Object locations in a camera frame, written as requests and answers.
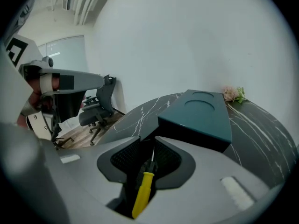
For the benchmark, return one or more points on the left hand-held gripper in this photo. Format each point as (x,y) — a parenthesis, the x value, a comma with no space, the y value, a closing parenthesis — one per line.
(25,48)

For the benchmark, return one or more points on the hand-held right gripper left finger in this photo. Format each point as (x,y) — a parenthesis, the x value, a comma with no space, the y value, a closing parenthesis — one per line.
(77,178)

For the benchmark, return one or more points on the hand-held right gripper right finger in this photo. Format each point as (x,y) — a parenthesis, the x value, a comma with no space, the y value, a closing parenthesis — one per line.
(205,195)

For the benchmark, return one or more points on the yellow small object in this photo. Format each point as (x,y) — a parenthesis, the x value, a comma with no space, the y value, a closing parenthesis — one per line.
(143,190)

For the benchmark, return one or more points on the teal tray with round recesses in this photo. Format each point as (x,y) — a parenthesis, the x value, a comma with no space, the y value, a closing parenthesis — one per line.
(198,115)

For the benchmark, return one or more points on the person's left hand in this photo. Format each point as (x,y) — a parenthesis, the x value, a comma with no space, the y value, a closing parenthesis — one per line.
(35,87)

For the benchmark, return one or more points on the black office chair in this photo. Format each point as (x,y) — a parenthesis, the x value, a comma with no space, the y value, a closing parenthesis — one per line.
(95,115)

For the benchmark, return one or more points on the glass partition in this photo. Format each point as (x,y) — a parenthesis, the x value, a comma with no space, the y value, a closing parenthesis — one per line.
(70,52)

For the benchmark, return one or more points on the round black marble table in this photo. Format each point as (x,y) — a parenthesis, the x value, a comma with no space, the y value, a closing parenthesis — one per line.
(257,129)

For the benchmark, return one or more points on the pink artificial flower sprig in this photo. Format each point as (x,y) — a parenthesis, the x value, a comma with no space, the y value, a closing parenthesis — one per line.
(230,94)

